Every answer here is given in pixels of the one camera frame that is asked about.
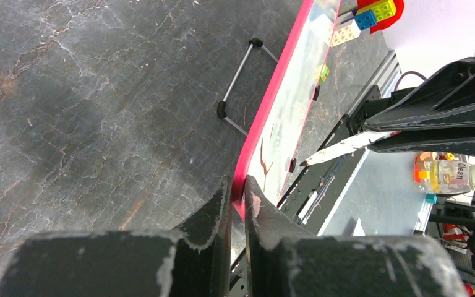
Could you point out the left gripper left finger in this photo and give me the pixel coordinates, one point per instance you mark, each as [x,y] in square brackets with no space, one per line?
[191,259]

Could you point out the clear cleaner spray bottle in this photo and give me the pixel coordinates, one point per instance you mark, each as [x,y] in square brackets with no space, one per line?
[443,173]

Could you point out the green owl toy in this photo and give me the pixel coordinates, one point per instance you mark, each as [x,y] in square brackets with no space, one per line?
[322,73]

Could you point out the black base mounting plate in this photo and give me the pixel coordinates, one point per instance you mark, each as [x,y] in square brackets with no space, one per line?
[318,187]

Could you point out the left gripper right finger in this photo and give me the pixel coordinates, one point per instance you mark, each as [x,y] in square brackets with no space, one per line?
[286,260]

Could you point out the whiteboard with pink frame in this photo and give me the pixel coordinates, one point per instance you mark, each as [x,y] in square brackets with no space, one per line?
[268,151]

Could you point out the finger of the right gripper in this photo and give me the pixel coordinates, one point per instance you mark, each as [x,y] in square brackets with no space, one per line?
[453,141]
[445,100]

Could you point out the colourful toy brick stack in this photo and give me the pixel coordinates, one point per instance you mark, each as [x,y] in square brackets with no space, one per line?
[373,16]

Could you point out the white whiteboard marker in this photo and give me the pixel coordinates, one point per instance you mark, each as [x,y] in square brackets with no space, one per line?
[346,146]

